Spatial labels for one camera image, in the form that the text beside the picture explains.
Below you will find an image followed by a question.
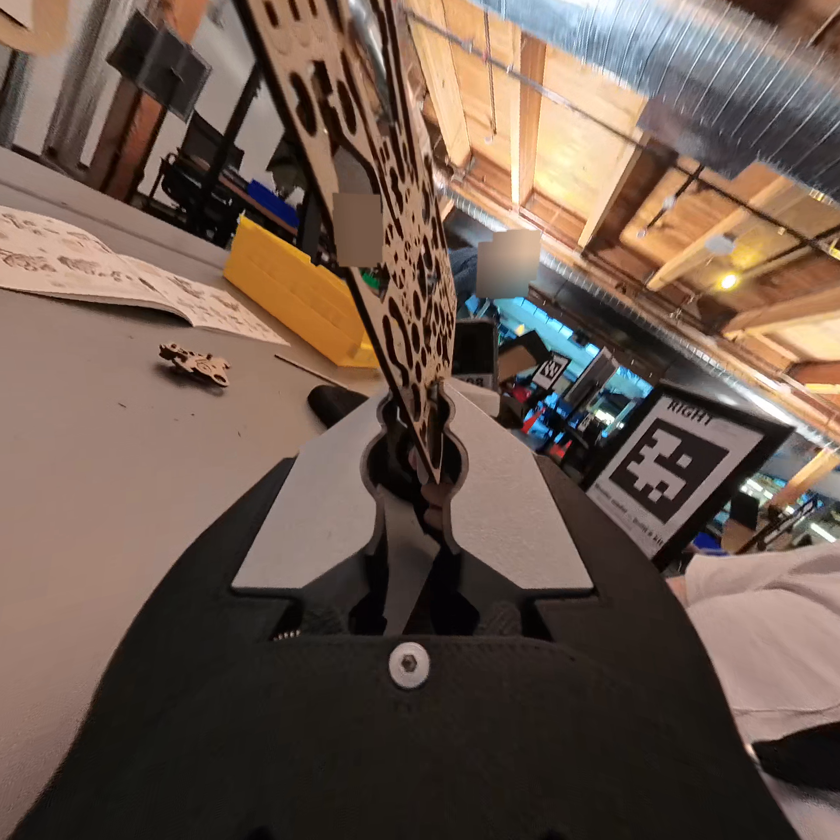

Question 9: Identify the silver ventilation duct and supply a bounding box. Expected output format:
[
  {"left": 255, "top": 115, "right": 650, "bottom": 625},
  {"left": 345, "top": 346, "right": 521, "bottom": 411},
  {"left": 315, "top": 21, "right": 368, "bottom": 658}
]
[{"left": 472, "top": 0, "right": 840, "bottom": 204}]

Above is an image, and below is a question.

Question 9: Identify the yellow plastic bin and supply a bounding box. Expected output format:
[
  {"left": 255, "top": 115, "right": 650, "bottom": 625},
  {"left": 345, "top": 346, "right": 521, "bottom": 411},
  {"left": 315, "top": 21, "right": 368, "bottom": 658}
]
[{"left": 223, "top": 215, "right": 382, "bottom": 368}]

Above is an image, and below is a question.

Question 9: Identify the blue storage bin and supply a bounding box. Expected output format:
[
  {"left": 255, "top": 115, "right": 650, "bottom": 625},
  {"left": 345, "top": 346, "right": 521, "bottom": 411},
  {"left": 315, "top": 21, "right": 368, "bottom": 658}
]
[{"left": 248, "top": 178, "right": 299, "bottom": 227}]

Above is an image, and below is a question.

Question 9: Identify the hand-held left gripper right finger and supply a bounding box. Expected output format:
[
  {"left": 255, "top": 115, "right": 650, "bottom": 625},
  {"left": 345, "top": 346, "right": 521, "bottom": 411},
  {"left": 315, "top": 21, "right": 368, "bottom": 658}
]
[{"left": 438, "top": 382, "right": 596, "bottom": 634}]

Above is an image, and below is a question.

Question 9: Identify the black square mounting plate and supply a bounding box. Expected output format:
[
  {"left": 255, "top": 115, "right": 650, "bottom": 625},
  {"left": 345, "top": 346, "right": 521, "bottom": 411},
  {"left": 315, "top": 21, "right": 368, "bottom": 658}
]
[{"left": 107, "top": 10, "right": 212, "bottom": 120}]

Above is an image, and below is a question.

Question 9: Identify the laser-cut wooden parts sheet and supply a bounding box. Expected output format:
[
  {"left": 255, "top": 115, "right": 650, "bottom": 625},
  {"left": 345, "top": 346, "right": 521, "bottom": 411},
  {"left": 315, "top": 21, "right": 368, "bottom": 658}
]
[{"left": 236, "top": 0, "right": 458, "bottom": 487}]

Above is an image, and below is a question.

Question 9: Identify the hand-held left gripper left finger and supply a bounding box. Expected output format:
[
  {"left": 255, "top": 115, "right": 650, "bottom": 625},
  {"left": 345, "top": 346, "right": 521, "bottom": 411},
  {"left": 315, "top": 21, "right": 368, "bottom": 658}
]
[{"left": 231, "top": 394, "right": 395, "bottom": 636}]

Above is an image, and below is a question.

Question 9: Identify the framed square-code sign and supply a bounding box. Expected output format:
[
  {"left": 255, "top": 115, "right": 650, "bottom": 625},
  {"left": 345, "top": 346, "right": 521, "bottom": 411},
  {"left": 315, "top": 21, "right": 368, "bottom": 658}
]
[{"left": 584, "top": 381, "right": 796, "bottom": 572}]

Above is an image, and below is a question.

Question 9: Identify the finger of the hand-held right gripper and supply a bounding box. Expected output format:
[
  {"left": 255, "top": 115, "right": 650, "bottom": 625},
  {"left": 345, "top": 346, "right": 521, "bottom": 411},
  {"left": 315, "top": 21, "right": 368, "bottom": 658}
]
[{"left": 456, "top": 387, "right": 505, "bottom": 431}]

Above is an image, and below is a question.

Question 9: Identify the small wooden gear assembly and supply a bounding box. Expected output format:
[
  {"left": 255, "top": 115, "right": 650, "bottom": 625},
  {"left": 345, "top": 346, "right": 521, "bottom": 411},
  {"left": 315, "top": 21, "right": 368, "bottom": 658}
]
[{"left": 159, "top": 343, "right": 232, "bottom": 388}]

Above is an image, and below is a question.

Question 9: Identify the person's right hand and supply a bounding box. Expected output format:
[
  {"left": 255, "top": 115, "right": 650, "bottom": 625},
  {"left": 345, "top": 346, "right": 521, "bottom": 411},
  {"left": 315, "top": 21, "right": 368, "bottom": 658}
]
[{"left": 412, "top": 459, "right": 454, "bottom": 532}]

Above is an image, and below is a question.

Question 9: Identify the open instruction booklet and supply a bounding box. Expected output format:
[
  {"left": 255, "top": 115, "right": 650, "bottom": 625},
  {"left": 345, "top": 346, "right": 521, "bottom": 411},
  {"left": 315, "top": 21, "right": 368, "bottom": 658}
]
[{"left": 0, "top": 205, "right": 290, "bottom": 347}]

